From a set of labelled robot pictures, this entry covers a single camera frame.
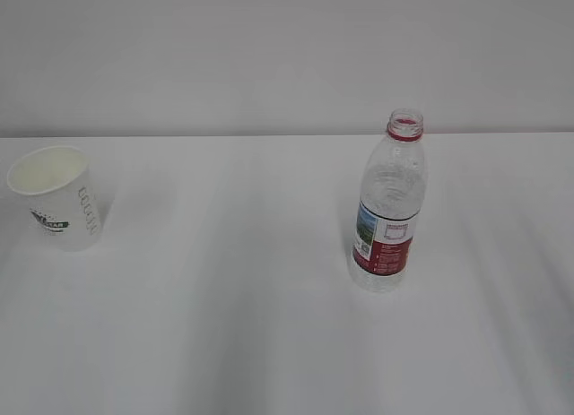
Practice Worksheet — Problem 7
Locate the clear Nongfu Spring water bottle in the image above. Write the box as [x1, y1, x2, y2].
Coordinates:
[350, 108, 428, 292]

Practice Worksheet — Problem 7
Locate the white Coffee Star paper cup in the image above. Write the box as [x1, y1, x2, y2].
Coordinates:
[6, 145, 102, 252]

